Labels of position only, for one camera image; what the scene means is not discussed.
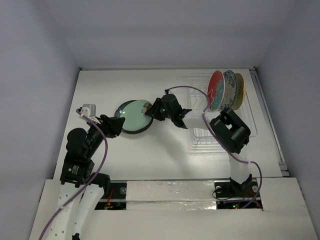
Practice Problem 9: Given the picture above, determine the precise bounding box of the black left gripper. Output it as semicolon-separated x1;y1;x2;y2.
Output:
85;113;125;157

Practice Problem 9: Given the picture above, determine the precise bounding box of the dark teal plate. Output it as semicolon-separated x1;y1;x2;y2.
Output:
114;99;155;136

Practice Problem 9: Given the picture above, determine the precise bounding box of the light green plate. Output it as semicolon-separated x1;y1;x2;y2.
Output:
121;99;154;132

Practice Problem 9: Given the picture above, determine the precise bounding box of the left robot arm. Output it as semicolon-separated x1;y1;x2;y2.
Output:
39;113;125;240

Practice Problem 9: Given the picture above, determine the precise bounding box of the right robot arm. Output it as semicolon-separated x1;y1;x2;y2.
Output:
141;93;253;196

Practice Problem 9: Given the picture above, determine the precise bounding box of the red and teal plate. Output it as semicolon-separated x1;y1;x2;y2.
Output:
207;70;225;111

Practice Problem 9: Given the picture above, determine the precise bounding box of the white foam block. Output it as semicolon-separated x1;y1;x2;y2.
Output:
125;180;217;211

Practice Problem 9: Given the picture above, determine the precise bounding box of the blue white patterned plate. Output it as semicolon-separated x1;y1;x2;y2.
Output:
219;70;238;111

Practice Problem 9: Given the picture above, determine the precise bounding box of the yellow brown plate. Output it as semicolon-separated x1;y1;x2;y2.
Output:
231;73;246;111

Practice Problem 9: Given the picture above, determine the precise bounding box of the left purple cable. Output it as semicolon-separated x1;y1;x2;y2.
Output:
37;107;109;240

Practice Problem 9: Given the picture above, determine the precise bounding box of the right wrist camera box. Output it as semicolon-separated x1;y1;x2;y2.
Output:
164;89;173;95

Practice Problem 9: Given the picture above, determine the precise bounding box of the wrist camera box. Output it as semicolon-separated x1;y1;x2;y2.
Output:
76;104;96;119
164;89;173;95

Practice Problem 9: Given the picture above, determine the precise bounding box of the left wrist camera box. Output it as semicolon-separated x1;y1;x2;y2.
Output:
76;104;96;119

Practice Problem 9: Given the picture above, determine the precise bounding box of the white wire dish rack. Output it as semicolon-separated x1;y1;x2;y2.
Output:
188;70;258;147

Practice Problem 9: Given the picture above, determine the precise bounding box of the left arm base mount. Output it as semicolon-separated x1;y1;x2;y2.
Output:
95;181;127;211

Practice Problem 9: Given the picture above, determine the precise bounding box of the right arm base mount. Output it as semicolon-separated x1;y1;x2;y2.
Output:
212;179;263;210

